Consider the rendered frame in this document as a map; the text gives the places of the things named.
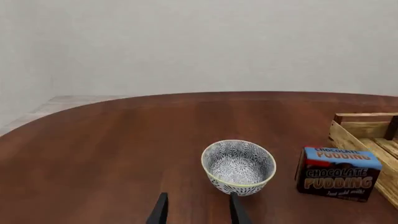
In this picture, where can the chocolate pudding box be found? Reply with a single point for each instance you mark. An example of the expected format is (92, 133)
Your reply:
(339, 176)

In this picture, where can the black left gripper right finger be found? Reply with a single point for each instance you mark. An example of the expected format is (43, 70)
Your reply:
(238, 211)

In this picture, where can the wooden slat tray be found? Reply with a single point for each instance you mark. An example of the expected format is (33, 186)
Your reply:
(363, 142)

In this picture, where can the black white patterned bowl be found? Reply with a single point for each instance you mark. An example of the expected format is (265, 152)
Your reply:
(238, 166)

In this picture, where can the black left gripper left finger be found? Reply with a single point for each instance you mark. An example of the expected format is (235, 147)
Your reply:
(160, 210)

